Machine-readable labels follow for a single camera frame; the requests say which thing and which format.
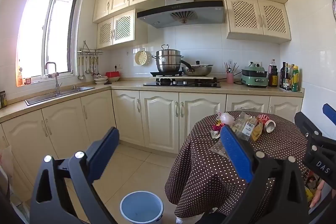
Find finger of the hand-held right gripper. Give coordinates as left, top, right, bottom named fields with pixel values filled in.
left=322, top=103, right=336, bottom=122
left=294, top=111, right=336, bottom=153

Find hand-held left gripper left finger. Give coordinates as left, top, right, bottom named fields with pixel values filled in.
left=30, top=126, right=120, bottom=224

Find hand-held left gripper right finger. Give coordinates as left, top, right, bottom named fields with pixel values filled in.
left=220, top=124, right=310, bottom=224

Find clear plastic film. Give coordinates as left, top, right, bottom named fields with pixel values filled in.
left=210, top=139, right=229, bottom=159

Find clear plastic packaging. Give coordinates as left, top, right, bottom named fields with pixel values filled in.
left=232, top=112, right=259, bottom=141

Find yellow snack wrapper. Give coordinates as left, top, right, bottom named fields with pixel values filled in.
left=251, top=123, right=264, bottom=142

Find crushed red soda can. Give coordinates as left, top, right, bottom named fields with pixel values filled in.
left=257, top=113, right=276, bottom=133

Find blue plastic bucket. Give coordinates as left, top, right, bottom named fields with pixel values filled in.
left=120, top=190, right=164, bottom=223

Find person's right hand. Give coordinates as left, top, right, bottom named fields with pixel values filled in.
left=310, top=179, right=330, bottom=209

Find pile of colourful packets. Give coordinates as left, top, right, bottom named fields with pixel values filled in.
left=304, top=172, right=322, bottom=203

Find table with dotted brown cloth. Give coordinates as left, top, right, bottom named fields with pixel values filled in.
left=165, top=110, right=313, bottom=217

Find green bottle yellow label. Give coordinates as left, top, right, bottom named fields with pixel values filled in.
left=291, top=65, right=300, bottom=92

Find dark bottle yellow label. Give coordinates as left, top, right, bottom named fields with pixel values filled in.
left=285, top=64, right=292, bottom=90

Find dark glass bottle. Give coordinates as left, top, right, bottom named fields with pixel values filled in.
left=280, top=62, right=286, bottom=89

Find large soy sauce bottle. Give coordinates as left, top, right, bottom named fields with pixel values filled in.
left=268, top=59, right=278, bottom=87

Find cream base cabinets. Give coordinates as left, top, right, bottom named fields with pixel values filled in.
left=0, top=81, right=305, bottom=199

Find green electric cooker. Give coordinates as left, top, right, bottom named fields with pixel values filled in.
left=241, top=63, right=269, bottom=88

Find steel sink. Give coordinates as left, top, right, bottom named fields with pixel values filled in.
left=25, top=85, right=95, bottom=106

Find pale cutting board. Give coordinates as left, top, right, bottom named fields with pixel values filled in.
left=155, top=75, right=217, bottom=81

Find bundle of chopsticks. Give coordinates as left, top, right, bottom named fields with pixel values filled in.
left=224, top=61, right=239, bottom=74

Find white table base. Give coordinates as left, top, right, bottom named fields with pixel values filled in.
left=176, top=215, right=200, bottom=224

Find black gas stove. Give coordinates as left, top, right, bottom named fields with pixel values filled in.
left=143, top=77, right=221, bottom=88

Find steel faucet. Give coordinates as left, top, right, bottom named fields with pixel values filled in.
left=45, top=62, right=62, bottom=94

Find steel wok with lid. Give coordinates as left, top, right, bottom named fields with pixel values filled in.
left=180, top=60, right=214, bottom=77

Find hanging clear plastic bag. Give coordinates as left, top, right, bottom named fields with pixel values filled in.
left=0, top=145, right=15, bottom=185

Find black induction cooker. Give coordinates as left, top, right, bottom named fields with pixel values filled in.
left=150, top=70, right=184, bottom=77

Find round cream steamer plate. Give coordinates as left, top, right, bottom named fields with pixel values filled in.
left=135, top=50, right=152, bottom=66

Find stainless steamer pot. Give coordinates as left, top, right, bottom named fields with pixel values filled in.
left=152, top=44, right=184, bottom=73

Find small lattice door cabinet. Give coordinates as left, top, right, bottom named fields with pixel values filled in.
left=97, top=9, right=149, bottom=51

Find large lattice door cabinet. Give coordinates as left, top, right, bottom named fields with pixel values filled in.
left=223, top=0, right=292, bottom=43

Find sliding window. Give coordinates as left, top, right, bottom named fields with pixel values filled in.
left=16, top=0, right=79, bottom=86

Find grey range hood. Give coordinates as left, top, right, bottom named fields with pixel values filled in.
left=136, top=0, right=226, bottom=29

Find steel utensil rail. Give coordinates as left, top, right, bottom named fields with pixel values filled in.
left=77, top=40, right=103, bottom=56

